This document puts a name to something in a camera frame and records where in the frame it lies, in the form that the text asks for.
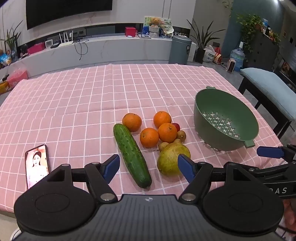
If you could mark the green colander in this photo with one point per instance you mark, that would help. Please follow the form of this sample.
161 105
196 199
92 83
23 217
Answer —
222 120

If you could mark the person's right hand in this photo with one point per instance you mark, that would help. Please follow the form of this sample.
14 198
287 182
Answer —
291 213

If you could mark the pink checked tablecloth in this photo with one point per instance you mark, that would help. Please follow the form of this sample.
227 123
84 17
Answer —
69 104

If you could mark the grey trash bin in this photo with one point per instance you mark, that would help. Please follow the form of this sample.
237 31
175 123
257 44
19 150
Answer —
180 51

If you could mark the smartphone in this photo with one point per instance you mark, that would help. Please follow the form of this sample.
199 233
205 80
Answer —
37 164

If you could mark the chair with blue cushion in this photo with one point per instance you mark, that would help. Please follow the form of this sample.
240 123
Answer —
263 100

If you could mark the pink basket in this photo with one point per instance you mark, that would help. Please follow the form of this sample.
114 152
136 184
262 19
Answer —
18 77

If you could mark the small brown kiwi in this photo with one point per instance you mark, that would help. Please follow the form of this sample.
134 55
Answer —
163 146

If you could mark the dark green cabinet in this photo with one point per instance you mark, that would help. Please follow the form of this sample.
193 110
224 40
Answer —
263 51

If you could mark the small white heater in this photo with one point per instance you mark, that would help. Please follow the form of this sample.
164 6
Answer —
231 66

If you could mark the white plastic bag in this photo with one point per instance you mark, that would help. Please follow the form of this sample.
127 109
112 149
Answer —
209 54

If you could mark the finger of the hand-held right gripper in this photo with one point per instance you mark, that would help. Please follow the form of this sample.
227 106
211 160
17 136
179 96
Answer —
272 170
269 151

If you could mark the red tomato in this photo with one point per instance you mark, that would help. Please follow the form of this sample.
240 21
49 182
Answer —
177 126

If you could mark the red box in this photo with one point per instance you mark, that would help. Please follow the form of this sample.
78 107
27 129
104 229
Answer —
130 31

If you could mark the yellow-green pear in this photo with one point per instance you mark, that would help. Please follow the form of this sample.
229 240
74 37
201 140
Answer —
170 160

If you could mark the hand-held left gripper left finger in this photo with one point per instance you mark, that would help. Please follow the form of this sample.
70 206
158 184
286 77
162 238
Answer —
112 166

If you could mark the pink box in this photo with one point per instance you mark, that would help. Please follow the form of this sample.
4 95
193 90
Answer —
36 48

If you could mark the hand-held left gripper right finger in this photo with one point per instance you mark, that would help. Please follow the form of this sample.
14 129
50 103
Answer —
186 166

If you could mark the blue box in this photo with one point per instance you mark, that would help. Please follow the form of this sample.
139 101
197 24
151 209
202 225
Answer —
146 32

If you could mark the light blue seat cushion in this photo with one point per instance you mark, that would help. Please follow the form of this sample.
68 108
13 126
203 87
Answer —
268 88

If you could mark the teddy bear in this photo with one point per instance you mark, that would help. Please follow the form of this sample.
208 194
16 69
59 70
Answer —
155 25

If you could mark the red and yellow bag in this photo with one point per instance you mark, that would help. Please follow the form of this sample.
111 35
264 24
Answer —
217 58

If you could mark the thin-leaf potted plant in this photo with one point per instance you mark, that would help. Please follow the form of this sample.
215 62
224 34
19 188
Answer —
12 41

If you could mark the small white clock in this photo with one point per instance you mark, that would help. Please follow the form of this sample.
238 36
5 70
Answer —
49 44

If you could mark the ivy plant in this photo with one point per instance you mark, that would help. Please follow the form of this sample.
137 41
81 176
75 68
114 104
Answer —
248 27

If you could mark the potted long-leaf plant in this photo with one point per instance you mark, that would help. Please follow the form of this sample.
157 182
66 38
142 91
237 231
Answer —
201 39

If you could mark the white router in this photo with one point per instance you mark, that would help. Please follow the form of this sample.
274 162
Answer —
66 42

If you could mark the orange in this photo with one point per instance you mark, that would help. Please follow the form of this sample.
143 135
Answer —
132 122
161 118
167 132
149 138

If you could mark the black television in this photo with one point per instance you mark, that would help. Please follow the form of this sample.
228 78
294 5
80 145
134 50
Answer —
67 11

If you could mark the white television console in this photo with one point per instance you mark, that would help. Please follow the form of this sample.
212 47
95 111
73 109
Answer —
115 49

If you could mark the blue water bottle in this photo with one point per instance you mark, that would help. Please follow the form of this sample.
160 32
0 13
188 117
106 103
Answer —
237 56

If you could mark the green cucumber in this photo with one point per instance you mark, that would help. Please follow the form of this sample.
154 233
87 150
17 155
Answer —
131 153

